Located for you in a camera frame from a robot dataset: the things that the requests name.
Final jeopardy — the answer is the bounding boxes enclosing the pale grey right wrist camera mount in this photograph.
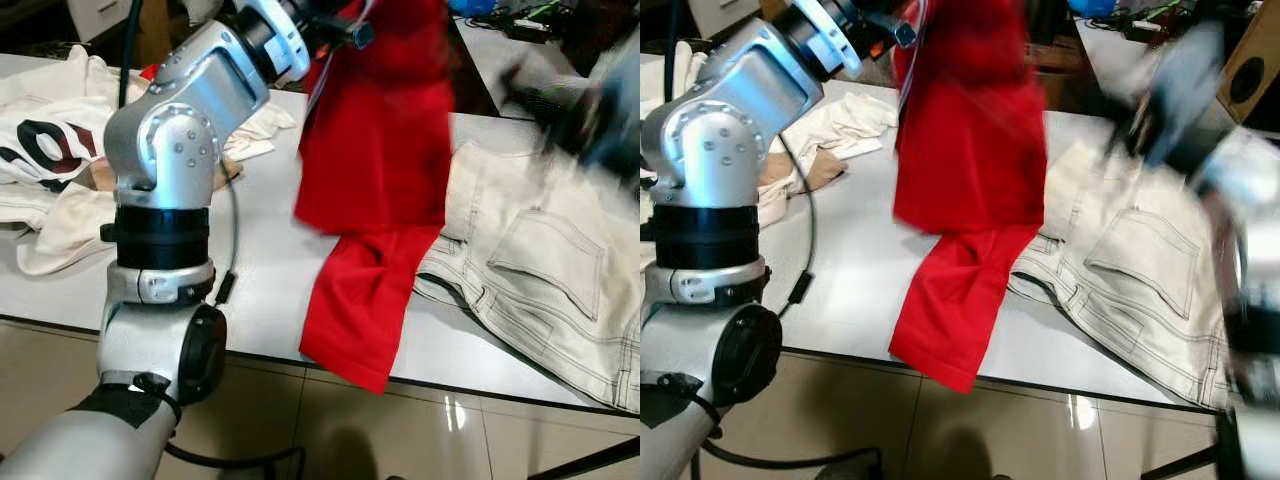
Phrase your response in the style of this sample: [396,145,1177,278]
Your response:
[1170,20,1229,96]

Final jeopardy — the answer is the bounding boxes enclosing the red polo shirt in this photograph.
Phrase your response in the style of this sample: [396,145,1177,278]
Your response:
[293,0,458,396]
[888,0,1051,394]

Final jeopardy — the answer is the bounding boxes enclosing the beige trousers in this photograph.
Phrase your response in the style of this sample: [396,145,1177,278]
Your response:
[413,143,641,413]
[1008,138,1241,411]

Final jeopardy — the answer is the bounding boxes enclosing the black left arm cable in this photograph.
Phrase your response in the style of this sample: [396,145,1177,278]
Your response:
[662,0,886,479]
[118,0,306,477]

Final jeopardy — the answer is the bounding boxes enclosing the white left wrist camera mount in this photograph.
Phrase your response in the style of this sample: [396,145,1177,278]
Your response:
[250,0,313,83]
[790,0,868,83]

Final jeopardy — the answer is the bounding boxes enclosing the brown wooden speaker box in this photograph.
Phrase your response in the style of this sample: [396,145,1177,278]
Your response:
[1215,10,1280,123]

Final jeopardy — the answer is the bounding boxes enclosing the cream garment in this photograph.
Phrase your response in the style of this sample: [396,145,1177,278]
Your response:
[640,40,706,126]
[0,45,151,276]

